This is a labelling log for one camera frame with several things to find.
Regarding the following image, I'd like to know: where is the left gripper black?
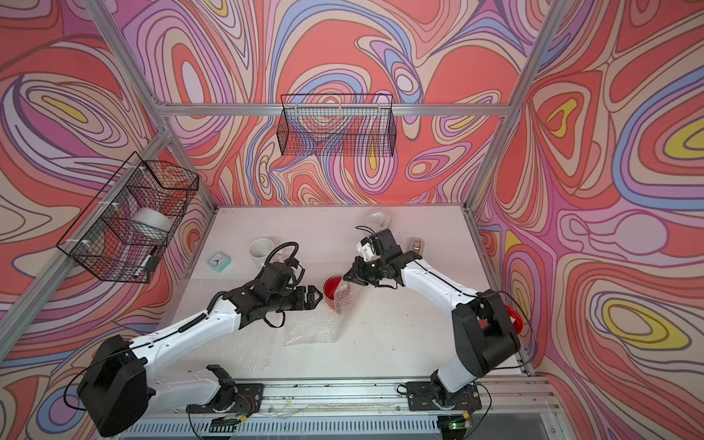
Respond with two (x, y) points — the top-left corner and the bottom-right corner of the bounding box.
(267, 284), (326, 315)

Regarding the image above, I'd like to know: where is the clear bubble wrap sheet top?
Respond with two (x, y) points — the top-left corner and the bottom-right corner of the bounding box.
(366, 211), (391, 231)

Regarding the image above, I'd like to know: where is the red ceramic mug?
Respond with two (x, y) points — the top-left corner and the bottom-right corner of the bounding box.
(324, 276), (343, 311)

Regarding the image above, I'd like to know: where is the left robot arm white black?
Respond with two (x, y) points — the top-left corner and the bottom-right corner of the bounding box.
(77, 241), (323, 437)

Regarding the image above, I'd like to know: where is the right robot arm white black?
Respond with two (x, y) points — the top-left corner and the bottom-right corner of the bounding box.
(343, 225), (521, 396)

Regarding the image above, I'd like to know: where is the grey tape dispenser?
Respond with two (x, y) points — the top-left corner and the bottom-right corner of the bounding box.
(410, 238), (425, 255)

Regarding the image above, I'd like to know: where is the white ceramic mug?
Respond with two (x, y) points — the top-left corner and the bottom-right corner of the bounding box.
(247, 238), (274, 268)

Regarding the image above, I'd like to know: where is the small teal alarm clock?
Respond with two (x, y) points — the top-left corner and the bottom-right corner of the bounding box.
(207, 251), (231, 273)

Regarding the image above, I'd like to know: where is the red cup of markers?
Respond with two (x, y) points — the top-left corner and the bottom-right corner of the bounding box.
(505, 305), (524, 336)

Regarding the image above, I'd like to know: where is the white tape roll in basket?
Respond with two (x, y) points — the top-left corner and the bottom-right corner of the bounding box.
(131, 207), (173, 234)

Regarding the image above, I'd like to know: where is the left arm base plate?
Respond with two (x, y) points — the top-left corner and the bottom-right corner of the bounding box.
(186, 383), (264, 417)

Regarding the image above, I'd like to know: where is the marker in wire basket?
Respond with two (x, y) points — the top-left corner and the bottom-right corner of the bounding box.
(134, 254), (160, 277)

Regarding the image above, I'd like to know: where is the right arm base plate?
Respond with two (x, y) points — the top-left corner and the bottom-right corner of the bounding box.
(396, 381), (482, 414)

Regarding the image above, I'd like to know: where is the black wire basket back wall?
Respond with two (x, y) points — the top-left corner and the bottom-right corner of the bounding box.
(276, 93), (397, 159)

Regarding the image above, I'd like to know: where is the black wire basket wall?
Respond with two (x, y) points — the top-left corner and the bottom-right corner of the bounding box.
(276, 93), (397, 159)
(56, 152), (200, 284)

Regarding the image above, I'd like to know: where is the black wire basket left wall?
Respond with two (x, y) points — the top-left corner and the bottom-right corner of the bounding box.
(56, 152), (200, 284)

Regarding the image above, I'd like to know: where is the aluminium front rail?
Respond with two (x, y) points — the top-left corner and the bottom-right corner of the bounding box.
(145, 374), (564, 419)

